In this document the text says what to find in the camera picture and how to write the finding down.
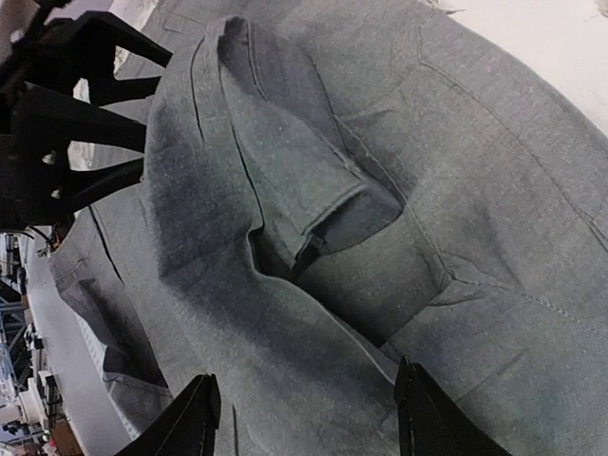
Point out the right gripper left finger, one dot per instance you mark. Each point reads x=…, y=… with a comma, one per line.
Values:
x=188, y=425

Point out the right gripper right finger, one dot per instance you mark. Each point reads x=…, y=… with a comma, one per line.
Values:
x=430, y=423

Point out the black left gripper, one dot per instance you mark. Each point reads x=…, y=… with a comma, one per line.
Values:
x=59, y=153

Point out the grey garment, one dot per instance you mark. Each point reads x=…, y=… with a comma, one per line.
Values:
x=330, y=187

